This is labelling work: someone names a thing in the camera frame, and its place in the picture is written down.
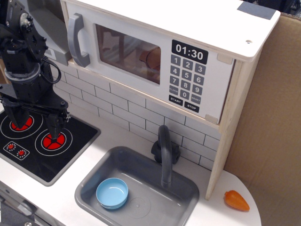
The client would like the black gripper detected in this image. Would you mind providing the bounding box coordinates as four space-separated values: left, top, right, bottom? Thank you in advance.
0 64 71 140

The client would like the white wooden microwave cabinet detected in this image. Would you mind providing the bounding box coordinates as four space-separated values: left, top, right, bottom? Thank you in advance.
61 0 280 199

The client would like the orange toy carrot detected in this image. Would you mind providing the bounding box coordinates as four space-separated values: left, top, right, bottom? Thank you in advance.
224 190 250 211

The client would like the light blue bowl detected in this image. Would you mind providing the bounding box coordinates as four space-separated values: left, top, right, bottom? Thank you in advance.
95 178 128 210

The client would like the dark grey toy faucet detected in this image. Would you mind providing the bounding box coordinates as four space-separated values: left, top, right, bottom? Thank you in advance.
151 125 180 188

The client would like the grey range hood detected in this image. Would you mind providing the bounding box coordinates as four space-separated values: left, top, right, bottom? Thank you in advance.
20 0 71 66

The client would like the grey tape patch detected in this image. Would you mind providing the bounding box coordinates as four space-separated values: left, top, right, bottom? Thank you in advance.
237 1 276 20

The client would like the black toy stovetop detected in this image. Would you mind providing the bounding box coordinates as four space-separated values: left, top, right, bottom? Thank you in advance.
0 112 101 186

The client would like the grey toy sink basin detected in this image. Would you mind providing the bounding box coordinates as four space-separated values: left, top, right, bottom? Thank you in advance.
75 146 199 226

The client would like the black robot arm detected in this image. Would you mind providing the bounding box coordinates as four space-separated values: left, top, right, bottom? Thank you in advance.
0 0 71 141

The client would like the white toy microwave door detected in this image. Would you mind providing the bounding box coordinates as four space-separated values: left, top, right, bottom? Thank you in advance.
63 0 235 124

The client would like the brown cardboard panel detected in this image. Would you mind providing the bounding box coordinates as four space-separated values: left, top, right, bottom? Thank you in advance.
225 13 301 226

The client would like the grey microwave door handle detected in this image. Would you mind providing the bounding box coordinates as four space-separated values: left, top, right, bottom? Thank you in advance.
67 13 90 67

